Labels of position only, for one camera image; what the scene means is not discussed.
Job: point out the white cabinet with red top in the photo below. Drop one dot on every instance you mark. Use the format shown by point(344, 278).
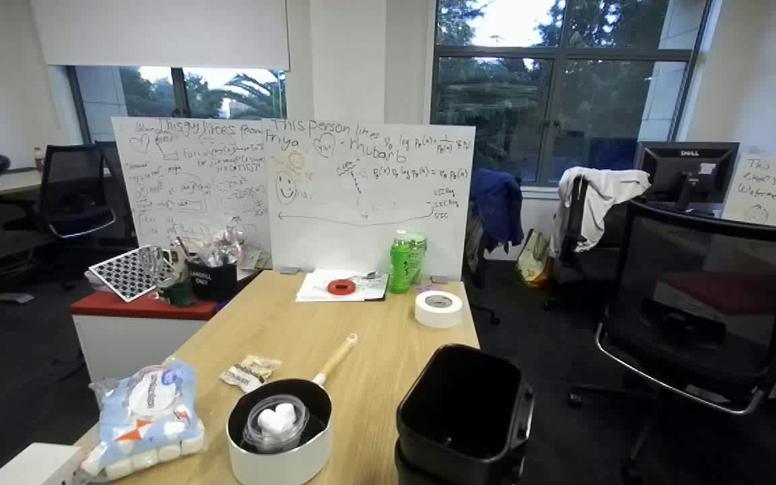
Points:
point(135, 338)

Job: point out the white roller blind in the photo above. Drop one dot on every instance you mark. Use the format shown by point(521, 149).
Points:
point(161, 30)

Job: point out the yellow bag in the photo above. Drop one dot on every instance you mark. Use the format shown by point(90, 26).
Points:
point(538, 261)

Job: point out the black Dell monitor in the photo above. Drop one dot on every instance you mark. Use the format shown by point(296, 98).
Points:
point(689, 176)

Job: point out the dark green cup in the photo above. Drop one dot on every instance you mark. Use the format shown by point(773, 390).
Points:
point(179, 293)

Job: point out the green plastic bottle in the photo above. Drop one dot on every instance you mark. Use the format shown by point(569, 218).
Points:
point(405, 265)

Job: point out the window under blind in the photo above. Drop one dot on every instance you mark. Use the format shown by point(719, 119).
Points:
point(201, 96)

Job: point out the white power box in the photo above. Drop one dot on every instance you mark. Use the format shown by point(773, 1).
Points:
point(33, 464)

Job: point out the blue jacket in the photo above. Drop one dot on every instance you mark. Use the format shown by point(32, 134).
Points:
point(498, 203)

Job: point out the black trash can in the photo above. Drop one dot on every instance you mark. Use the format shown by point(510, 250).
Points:
point(465, 414)

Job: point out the black mesh chair by window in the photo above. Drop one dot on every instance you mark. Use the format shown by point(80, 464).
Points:
point(73, 191)

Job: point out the black chair under jacket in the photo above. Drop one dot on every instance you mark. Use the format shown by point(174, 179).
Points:
point(587, 262)

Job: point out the white tape roll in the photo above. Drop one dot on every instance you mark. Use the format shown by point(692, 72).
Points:
point(440, 308)

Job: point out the white jacket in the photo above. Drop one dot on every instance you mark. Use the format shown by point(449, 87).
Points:
point(606, 199)

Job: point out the whiteboard with smiley drawing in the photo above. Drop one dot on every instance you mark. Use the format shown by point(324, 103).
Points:
point(363, 199)

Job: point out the blue plastic bag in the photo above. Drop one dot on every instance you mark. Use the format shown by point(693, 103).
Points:
point(149, 418)

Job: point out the black mesh office chair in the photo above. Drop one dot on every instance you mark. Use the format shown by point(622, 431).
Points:
point(701, 297)

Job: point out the checkered calibration board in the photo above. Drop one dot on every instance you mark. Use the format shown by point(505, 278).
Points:
point(129, 273)

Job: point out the small snack packet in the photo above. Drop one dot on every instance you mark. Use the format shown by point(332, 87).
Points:
point(263, 367)
point(238, 378)

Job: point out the clear cup with white lumps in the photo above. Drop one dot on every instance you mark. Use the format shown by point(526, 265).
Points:
point(277, 425)

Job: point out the large dark framed window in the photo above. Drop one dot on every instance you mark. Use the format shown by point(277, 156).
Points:
point(568, 91)

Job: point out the whiteboard with dense writing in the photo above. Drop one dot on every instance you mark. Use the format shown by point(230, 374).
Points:
point(191, 179)

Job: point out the crumpled clear plastic trash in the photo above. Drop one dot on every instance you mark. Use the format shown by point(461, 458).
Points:
point(216, 243)

